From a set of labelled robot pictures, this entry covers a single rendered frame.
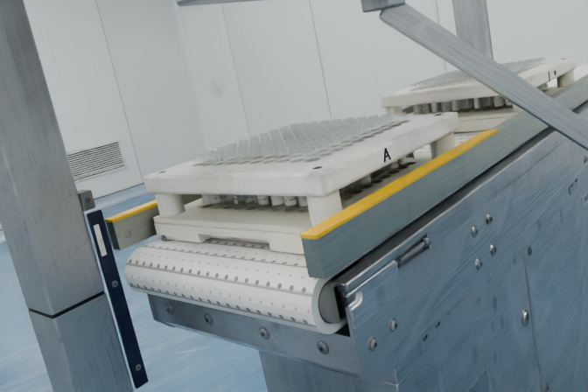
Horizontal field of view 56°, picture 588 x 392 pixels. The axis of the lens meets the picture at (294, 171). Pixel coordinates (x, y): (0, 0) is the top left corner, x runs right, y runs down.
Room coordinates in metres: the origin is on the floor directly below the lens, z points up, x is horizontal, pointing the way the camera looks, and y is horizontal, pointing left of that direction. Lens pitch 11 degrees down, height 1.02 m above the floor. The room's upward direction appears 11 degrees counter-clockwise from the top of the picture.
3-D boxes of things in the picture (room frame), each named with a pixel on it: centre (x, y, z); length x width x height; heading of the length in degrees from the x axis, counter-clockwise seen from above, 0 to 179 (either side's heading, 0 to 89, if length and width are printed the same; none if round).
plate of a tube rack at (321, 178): (0.59, -0.01, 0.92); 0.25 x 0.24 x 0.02; 47
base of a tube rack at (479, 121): (0.94, -0.34, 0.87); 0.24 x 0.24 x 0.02; 47
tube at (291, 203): (0.50, 0.01, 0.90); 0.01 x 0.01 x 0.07
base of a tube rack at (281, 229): (0.59, -0.01, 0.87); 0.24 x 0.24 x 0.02; 47
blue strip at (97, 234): (0.56, 0.21, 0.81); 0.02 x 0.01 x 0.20; 137
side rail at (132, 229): (1.05, -0.25, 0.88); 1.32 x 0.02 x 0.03; 137
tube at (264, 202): (0.53, 0.03, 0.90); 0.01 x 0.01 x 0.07
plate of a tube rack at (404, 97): (0.94, -0.34, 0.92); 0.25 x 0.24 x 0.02; 47
